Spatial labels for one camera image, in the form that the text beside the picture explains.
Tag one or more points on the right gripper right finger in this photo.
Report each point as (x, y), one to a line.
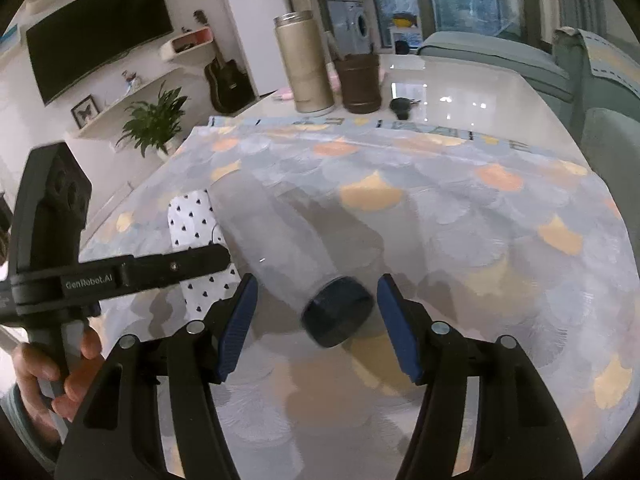
(520, 433)

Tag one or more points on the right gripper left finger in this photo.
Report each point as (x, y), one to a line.
(116, 431)

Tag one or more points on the clear plastic bottle black cap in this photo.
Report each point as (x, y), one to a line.
(289, 259)

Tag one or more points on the person's left hand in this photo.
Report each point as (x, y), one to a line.
(30, 365)

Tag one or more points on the framed insect picture on shelf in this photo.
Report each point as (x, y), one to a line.
(85, 112)

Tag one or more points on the green potted plant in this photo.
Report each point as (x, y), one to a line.
(154, 124)

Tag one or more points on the patterned pastel tablecloth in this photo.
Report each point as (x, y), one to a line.
(490, 236)

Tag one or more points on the black acoustic guitar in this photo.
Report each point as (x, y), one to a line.
(230, 89)

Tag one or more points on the pink notebook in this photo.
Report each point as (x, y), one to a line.
(286, 94)

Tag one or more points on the beige thermos bottle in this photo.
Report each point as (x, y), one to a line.
(304, 62)

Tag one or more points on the teal fabric sofa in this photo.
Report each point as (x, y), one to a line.
(583, 95)

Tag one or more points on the brown mug with spoon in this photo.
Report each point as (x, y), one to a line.
(359, 76)

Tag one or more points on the white washing machine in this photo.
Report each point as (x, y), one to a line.
(351, 28)

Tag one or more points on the black wall television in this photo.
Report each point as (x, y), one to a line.
(79, 38)

